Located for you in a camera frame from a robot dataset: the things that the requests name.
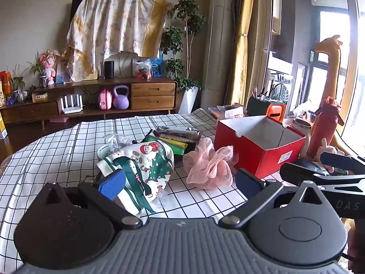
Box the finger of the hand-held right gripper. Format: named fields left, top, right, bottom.
left=319, top=152, right=365, bottom=175
left=280, top=162, right=365, bottom=189

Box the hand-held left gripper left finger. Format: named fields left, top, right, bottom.
left=40, top=169, right=143, bottom=230

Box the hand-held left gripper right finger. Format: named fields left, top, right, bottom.
left=218, top=168, right=334, bottom=230

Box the red cardboard box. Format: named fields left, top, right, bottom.
left=214, top=116, right=307, bottom=179

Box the clear plastic bag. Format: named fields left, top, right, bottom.
left=102, top=134, right=134, bottom=152

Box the pink mesh bath pouf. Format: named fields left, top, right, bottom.
left=182, top=137, right=238, bottom=189

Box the christmas printed drawstring bag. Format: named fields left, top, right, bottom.
left=96, top=139, right=175, bottom=216

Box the white pink plush toy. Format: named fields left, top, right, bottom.
left=315, top=138, right=345, bottom=173

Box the red water bottle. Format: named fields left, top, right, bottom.
left=307, top=97, right=344, bottom=157

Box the white steel tumbler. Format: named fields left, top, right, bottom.
left=290, top=118, right=313, bottom=159

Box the white black checkered tablecloth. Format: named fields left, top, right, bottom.
left=0, top=108, right=286, bottom=271

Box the green orange desk organizer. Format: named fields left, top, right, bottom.
left=247, top=95, right=286, bottom=123

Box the white red paper packet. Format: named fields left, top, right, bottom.
left=224, top=106, right=245, bottom=119

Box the clear storage box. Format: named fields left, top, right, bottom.
left=208, top=105, right=229, bottom=115

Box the dark snack packet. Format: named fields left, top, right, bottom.
left=152, top=126, right=202, bottom=145

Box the pink small case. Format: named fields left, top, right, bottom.
left=98, top=89, right=112, bottom=110

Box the purple kettlebell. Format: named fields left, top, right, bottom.
left=113, top=85, right=130, bottom=110

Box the white router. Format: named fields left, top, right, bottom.
left=59, top=95, right=84, bottom=115

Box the yellow giraffe plush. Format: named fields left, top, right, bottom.
left=315, top=35, right=347, bottom=149

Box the wooden tv cabinet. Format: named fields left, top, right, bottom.
left=0, top=76, right=178, bottom=130

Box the white plant pot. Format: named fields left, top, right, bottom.
left=177, top=87, right=199, bottom=115

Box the clear bag of fruit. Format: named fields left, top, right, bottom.
left=135, top=58, right=151, bottom=80

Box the white fan ornament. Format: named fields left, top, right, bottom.
left=110, top=51, right=137, bottom=77

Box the yellow carton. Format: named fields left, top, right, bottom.
left=0, top=111, right=8, bottom=139

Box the pink doll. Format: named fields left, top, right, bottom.
left=40, top=50, right=57, bottom=85

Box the small potted plant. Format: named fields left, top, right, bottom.
left=27, top=51, right=47, bottom=87

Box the beige rolled mat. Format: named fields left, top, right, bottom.
left=200, top=0, right=235, bottom=112

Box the yellow curtain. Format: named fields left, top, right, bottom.
left=229, top=0, right=256, bottom=106

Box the orange printed box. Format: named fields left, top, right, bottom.
left=0, top=71, right=12, bottom=97

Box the floral yellow cloth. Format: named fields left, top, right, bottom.
left=63, top=0, right=169, bottom=83

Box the black television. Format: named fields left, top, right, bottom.
left=70, top=0, right=86, bottom=35

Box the green indoor tree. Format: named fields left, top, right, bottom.
left=160, top=0, right=206, bottom=92

